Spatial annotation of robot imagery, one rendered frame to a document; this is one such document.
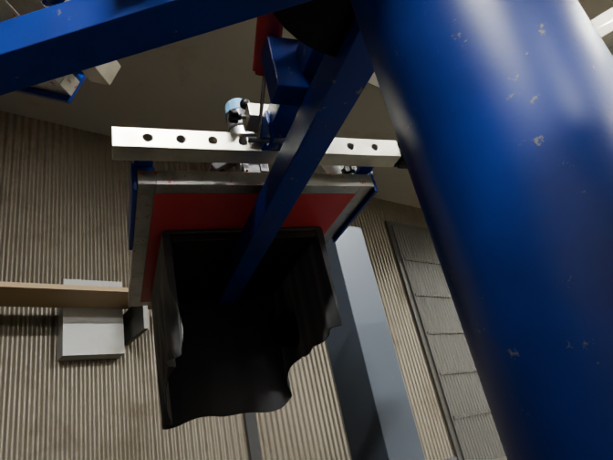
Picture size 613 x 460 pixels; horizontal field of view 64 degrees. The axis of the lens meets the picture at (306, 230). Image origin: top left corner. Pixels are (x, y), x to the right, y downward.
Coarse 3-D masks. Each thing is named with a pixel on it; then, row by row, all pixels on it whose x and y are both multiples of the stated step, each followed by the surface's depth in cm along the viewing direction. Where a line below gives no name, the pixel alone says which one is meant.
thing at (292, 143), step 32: (352, 32) 69; (320, 64) 79; (352, 64) 73; (320, 96) 80; (352, 96) 79; (320, 128) 85; (288, 160) 94; (320, 160) 94; (288, 192) 103; (256, 224) 115; (256, 256) 130; (224, 288) 148
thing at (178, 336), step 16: (160, 256) 132; (160, 272) 134; (160, 288) 138; (176, 288) 120; (160, 304) 140; (176, 304) 118; (160, 320) 141; (176, 320) 120; (160, 336) 145; (176, 336) 120; (160, 352) 147; (176, 352) 120; (160, 368) 148; (160, 384) 151
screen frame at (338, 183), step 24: (144, 192) 109; (168, 192) 111; (192, 192) 113; (216, 192) 115; (240, 192) 117; (312, 192) 124; (336, 192) 126; (360, 192) 129; (144, 216) 118; (144, 240) 129; (144, 264) 142
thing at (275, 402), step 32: (192, 320) 164; (224, 320) 168; (256, 320) 172; (192, 352) 159; (224, 352) 163; (256, 352) 166; (192, 384) 155; (224, 384) 158; (256, 384) 161; (288, 384) 165; (192, 416) 150
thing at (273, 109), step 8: (272, 104) 102; (272, 112) 102; (280, 112) 100; (288, 112) 100; (296, 112) 101; (272, 120) 103; (280, 120) 102; (288, 120) 103; (272, 128) 104; (280, 128) 104; (288, 128) 105; (264, 136) 108; (280, 136) 107; (264, 144) 109; (272, 144) 109; (280, 144) 110
